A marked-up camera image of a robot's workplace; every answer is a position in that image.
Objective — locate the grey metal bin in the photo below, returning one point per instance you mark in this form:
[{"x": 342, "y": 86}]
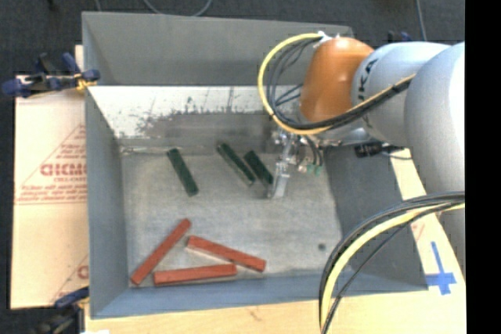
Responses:
[{"x": 219, "y": 184}]

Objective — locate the red-brown flat block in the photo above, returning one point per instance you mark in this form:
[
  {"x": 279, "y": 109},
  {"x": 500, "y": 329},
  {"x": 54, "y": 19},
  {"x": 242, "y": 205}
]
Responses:
[
  {"x": 226, "y": 253},
  {"x": 160, "y": 251},
  {"x": 195, "y": 274}
]

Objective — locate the black cylinder on white bracket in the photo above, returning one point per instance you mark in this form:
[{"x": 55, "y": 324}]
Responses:
[{"x": 372, "y": 149}]

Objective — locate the brown cardboard board red print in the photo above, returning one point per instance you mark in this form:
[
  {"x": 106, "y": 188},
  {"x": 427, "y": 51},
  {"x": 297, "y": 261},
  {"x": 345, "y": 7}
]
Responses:
[{"x": 47, "y": 203}]

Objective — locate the dark green flat block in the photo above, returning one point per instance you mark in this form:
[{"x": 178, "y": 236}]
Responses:
[
  {"x": 182, "y": 172},
  {"x": 258, "y": 167},
  {"x": 236, "y": 164}
]

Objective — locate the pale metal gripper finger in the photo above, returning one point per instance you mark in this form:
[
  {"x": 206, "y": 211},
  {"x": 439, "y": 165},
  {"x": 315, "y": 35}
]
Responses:
[
  {"x": 274, "y": 178},
  {"x": 282, "y": 184}
]

